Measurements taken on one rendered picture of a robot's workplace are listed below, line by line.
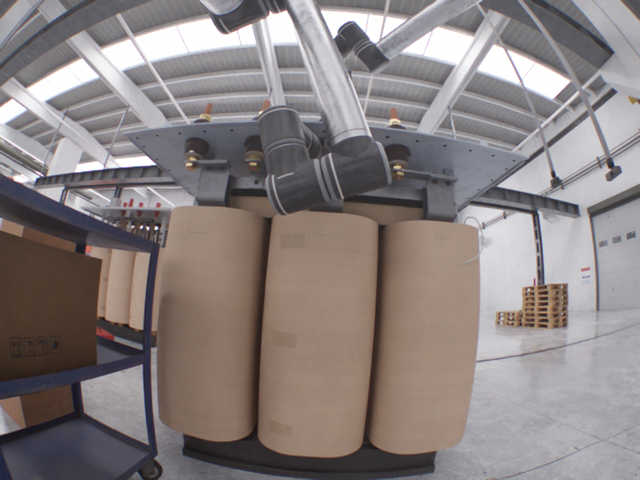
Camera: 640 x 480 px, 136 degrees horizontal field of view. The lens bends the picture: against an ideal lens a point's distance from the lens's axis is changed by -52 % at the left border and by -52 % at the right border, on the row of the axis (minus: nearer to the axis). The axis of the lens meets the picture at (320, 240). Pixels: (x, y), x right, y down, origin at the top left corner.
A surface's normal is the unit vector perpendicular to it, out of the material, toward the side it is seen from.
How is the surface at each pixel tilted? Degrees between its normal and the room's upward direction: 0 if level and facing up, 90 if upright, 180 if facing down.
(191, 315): 90
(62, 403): 90
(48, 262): 90
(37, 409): 90
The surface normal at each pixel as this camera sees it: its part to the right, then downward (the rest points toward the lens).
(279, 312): -0.51, -0.22
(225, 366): 0.51, -0.15
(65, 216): 1.00, 0.07
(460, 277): 0.00, -0.22
